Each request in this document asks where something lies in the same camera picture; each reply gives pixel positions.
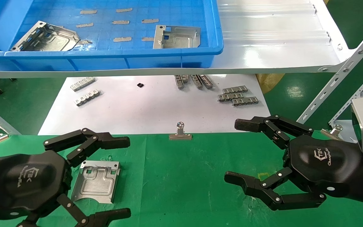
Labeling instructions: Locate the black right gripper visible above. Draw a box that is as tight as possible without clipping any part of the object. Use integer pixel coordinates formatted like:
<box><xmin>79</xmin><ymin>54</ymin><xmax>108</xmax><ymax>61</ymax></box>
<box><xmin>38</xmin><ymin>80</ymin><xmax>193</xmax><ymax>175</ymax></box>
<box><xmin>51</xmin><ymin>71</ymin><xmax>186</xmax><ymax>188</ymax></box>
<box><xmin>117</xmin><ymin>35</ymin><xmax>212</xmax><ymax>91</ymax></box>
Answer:
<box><xmin>224</xmin><ymin>114</ymin><xmax>363</xmax><ymax>211</ymax></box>

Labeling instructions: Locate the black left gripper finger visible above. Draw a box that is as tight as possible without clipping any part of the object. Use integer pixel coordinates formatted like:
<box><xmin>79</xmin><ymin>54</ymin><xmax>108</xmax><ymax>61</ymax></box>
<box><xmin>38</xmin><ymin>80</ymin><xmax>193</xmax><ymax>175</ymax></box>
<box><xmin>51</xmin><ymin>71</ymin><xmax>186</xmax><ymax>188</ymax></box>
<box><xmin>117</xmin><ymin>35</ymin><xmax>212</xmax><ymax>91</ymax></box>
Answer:
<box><xmin>43</xmin><ymin>128</ymin><xmax>131</xmax><ymax>168</ymax></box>

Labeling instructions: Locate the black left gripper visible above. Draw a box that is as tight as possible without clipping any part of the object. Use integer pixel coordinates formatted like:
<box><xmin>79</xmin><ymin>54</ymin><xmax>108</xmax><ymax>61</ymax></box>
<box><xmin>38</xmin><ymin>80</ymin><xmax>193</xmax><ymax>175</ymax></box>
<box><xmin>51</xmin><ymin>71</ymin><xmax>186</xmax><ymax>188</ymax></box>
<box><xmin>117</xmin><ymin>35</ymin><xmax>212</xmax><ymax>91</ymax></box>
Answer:
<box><xmin>0</xmin><ymin>150</ymin><xmax>132</xmax><ymax>227</ymax></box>

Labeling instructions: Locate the stamped sheet metal bracket plate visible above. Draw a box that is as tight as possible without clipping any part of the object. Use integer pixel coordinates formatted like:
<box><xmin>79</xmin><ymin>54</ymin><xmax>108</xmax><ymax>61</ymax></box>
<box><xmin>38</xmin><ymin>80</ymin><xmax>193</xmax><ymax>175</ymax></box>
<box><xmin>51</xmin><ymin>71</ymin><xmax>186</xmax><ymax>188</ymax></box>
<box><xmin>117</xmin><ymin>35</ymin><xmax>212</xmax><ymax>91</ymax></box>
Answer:
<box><xmin>10</xmin><ymin>20</ymin><xmax>81</xmax><ymax>52</ymax></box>
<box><xmin>153</xmin><ymin>25</ymin><xmax>201</xmax><ymax>49</ymax></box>
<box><xmin>71</xmin><ymin>160</ymin><xmax>121</xmax><ymax>204</ymax></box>

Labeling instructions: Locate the green cloth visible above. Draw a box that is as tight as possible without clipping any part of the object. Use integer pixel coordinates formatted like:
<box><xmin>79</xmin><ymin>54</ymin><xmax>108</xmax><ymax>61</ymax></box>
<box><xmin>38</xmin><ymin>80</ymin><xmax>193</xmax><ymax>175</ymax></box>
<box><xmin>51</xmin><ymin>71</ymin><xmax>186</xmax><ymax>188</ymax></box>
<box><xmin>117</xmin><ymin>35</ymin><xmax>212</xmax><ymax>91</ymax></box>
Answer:
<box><xmin>0</xmin><ymin>132</ymin><xmax>363</xmax><ymax>227</ymax></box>

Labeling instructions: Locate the tan bag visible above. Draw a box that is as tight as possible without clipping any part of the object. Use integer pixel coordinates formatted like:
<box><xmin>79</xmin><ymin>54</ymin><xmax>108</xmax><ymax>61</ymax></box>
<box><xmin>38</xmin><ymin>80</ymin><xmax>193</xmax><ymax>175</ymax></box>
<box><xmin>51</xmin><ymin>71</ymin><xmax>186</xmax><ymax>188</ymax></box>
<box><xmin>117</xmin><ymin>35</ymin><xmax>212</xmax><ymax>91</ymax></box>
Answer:
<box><xmin>256</xmin><ymin>73</ymin><xmax>285</xmax><ymax>94</ymax></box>

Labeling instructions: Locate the blue plastic bin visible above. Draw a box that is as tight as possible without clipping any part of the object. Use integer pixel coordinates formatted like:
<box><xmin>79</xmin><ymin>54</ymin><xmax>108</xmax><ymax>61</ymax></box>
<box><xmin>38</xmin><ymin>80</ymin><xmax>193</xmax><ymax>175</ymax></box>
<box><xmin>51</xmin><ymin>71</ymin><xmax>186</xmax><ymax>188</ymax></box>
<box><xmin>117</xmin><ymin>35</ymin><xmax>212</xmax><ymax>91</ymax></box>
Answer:
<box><xmin>0</xmin><ymin>0</ymin><xmax>224</xmax><ymax>72</ymax></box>

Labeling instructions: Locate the white metal shelf rack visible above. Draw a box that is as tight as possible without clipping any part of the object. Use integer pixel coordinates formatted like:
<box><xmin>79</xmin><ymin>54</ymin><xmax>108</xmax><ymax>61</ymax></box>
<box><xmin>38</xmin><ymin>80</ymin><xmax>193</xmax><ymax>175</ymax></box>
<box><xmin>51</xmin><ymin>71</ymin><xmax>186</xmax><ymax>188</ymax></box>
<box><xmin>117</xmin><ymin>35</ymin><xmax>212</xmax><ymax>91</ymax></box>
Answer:
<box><xmin>0</xmin><ymin>0</ymin><xmax>363</xmax><ymax>126</ymax></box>

